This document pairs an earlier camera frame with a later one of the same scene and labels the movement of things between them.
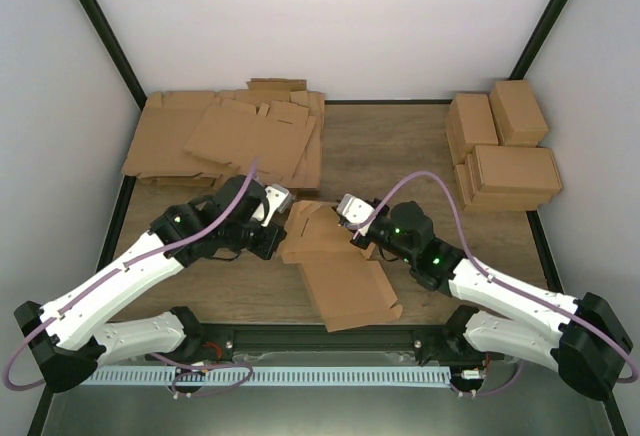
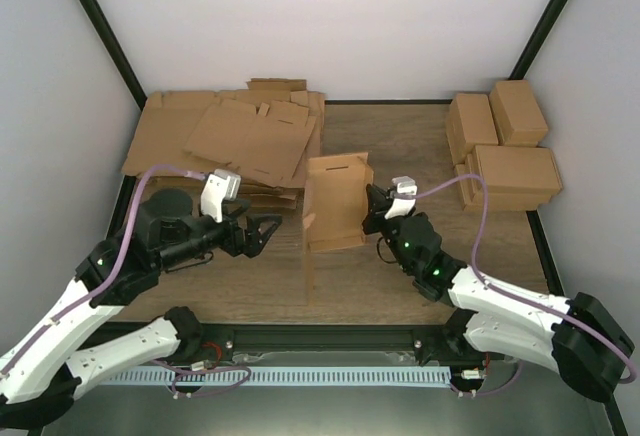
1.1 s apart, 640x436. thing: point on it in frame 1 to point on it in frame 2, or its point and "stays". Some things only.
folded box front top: (516, 170) stays
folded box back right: (517, 113) stays
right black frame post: (551, 16) stays
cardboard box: (349, 290) to (333, 201)
